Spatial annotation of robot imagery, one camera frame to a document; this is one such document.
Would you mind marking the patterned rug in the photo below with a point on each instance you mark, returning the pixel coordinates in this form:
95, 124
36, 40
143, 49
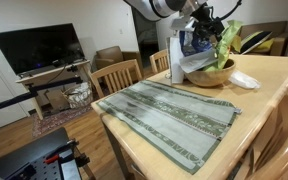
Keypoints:
57, 121

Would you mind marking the brown armchair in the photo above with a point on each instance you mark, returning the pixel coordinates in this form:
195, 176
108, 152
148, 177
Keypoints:
110, 55

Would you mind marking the wooden bowl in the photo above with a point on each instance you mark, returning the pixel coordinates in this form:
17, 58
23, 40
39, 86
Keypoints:
210, 76

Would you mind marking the white paper bag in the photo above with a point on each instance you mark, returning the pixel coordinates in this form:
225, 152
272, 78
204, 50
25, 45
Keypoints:
176, 63

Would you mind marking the black equipment cart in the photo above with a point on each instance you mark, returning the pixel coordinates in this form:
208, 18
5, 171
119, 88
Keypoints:
27, 156

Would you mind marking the black tripod bar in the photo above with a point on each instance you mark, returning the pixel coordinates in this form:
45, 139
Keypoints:
27, 95

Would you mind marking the red tool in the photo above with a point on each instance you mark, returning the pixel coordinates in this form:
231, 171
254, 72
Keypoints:
51, 159

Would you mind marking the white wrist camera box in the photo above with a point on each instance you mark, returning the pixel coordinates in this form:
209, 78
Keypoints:
182, 25

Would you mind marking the white paper sheet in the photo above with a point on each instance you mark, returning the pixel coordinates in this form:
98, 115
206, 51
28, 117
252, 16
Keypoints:
197, 60

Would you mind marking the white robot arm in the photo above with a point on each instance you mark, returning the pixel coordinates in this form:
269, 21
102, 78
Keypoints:
150, 6

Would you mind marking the brown sofa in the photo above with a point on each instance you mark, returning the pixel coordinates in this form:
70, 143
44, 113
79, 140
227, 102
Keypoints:
280, 36

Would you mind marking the cardboard box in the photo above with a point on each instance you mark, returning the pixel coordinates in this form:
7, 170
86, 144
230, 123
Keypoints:
57, 100

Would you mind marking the white wall switch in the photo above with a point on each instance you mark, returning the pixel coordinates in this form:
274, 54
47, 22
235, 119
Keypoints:
121, 31

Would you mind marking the wicker basket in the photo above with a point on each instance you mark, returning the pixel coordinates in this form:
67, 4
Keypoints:
78, 96

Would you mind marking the curved wooden chair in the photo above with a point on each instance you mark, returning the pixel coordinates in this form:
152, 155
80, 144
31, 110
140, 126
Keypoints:
284, 140

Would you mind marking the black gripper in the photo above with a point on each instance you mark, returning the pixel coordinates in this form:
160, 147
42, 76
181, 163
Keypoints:
204, 20

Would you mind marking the slatted wooden chair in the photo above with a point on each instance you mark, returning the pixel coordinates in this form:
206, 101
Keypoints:
159, 60
117, 78

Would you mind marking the black flat television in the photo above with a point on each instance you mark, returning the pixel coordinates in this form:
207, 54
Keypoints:
37, 48

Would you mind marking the striped pillow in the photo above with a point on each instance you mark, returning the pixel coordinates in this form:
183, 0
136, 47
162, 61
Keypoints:
255, 40

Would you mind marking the green striped cloth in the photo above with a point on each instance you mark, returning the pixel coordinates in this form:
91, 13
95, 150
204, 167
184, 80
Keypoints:
170, 120

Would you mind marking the blue snack bag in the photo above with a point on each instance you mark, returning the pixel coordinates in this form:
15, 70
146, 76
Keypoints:
190, 41

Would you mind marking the green popcorn bag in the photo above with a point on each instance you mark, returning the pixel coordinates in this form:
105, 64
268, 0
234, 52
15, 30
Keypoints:
225, 46

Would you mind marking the white door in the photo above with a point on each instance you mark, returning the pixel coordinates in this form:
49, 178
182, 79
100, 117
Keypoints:
0, 100

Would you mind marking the yellow pillow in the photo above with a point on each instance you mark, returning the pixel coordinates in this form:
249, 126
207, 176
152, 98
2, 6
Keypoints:
266, 46

